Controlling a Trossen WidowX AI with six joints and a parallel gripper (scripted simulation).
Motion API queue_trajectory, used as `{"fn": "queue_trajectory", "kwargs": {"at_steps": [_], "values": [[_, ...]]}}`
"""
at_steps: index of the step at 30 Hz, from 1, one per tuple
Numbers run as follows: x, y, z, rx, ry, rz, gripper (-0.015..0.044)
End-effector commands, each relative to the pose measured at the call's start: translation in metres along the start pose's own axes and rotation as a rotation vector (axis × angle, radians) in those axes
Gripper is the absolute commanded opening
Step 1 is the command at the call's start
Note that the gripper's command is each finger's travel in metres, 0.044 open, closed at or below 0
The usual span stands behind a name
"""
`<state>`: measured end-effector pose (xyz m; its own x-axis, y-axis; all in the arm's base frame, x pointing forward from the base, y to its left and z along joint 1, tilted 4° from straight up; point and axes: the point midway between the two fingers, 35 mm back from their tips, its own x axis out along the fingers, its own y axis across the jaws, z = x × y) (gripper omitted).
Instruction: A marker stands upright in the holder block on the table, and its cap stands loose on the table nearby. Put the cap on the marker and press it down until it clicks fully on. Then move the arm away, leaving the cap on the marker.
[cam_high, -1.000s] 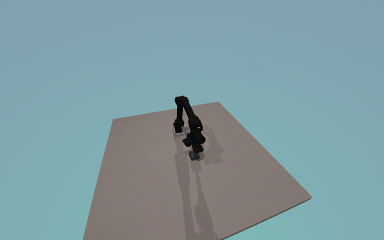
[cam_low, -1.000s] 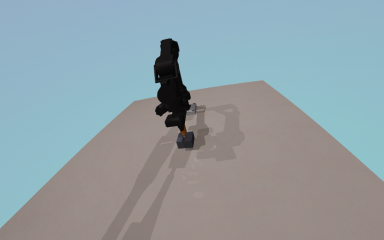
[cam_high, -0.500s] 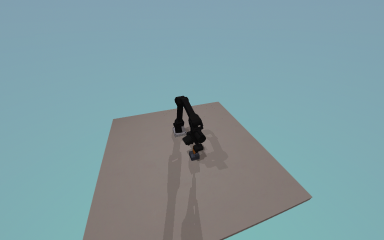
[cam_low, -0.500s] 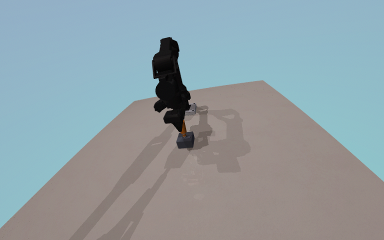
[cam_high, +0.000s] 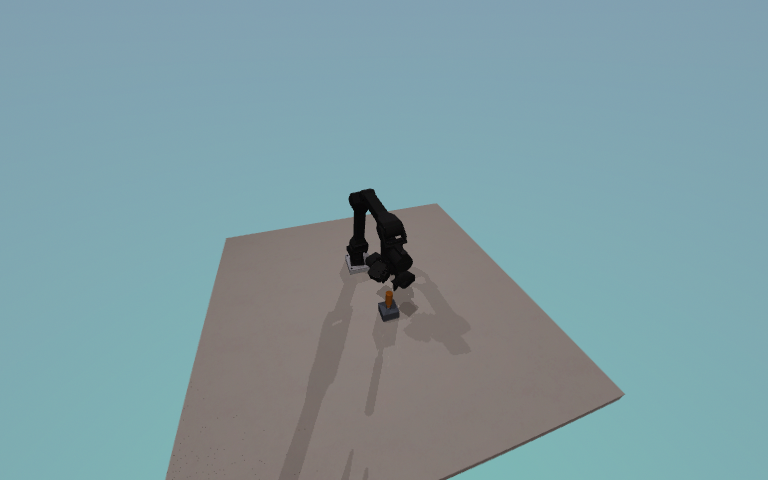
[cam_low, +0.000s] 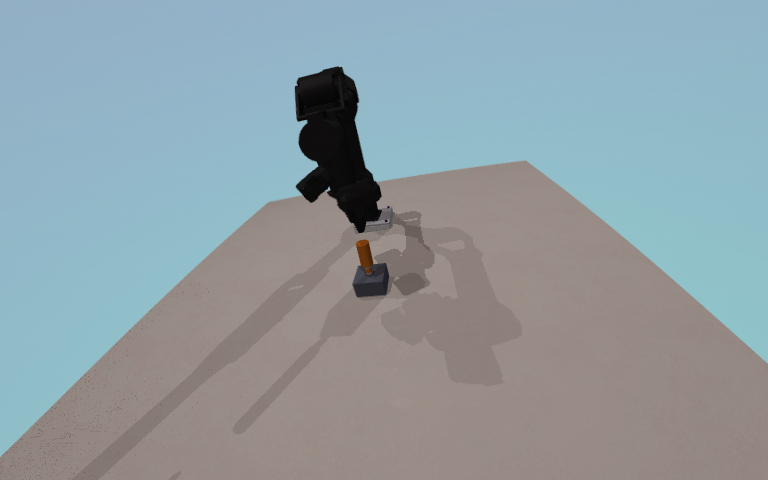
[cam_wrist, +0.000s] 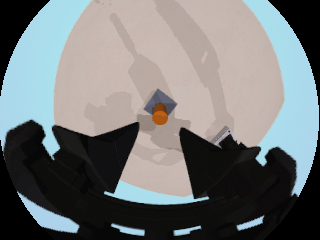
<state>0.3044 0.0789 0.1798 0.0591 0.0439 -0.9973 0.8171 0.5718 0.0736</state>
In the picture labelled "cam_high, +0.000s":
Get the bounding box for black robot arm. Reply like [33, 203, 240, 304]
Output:
[346, 188, 413, 283]

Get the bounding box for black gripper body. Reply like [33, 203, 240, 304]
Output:
[365, 252, 415, 289]

